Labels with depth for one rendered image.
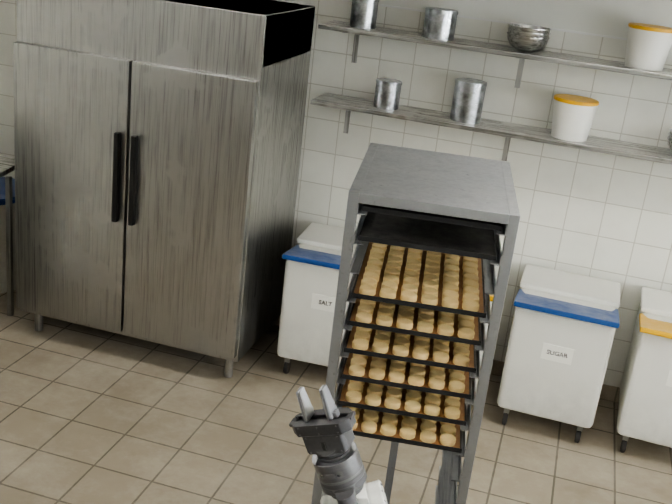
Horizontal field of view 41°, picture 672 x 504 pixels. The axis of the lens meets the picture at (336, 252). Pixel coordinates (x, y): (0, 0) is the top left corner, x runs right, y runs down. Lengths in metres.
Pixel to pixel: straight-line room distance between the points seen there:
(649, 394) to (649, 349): 0.25
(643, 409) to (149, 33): 3.22
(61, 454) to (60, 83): 1.93
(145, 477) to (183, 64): 2.06
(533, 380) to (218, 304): 1.75
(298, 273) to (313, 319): 0.28
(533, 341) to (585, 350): 0.27
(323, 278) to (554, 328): 1.27
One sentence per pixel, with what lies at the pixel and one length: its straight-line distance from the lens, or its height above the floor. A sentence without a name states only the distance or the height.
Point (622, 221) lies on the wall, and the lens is 5.38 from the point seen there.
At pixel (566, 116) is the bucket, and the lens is 4.99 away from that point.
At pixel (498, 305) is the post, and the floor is 1.55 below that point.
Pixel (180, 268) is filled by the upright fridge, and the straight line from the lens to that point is 5.04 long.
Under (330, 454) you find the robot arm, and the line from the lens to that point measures 1.69.
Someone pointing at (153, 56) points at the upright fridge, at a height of 1.76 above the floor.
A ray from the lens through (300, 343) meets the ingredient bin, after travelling 5.22.
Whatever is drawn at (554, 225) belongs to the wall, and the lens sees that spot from 5.40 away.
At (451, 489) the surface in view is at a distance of 3.04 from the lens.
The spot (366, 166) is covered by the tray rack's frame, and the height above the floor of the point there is 1.82.
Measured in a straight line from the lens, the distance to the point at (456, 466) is 2.98.
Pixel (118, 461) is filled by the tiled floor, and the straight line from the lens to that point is 4.56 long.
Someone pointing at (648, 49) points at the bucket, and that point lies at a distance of 4.94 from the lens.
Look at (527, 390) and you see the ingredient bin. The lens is 5.06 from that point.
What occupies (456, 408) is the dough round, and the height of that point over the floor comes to 1.15.
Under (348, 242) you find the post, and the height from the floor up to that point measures 1.67.
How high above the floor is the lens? 2.53
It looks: 20 degrees down
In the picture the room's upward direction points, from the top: 7 degrees clockwise
